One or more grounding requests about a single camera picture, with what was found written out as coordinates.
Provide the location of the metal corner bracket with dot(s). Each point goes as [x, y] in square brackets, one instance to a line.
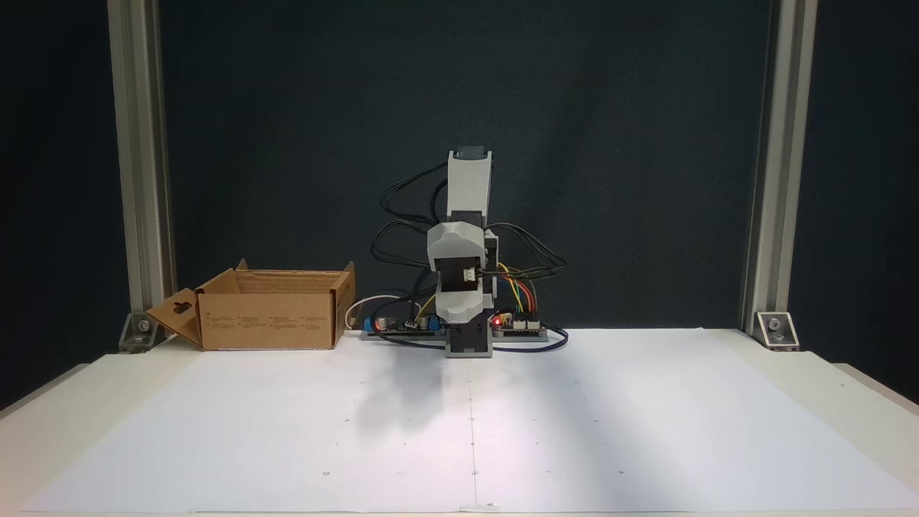
[777, 330]
[138, 334]

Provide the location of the circuit board with blue parts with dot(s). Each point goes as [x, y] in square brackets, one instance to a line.
[391, 329]

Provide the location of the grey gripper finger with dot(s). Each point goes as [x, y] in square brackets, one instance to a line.
[459, 307]
[456, 240]

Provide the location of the aluminium frame post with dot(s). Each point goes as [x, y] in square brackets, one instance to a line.
[140, 143]
[779, 143]

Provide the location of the brown cardboard box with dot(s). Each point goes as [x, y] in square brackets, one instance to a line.
[269, 322]

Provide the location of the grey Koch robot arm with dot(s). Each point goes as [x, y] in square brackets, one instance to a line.
[468, 187]

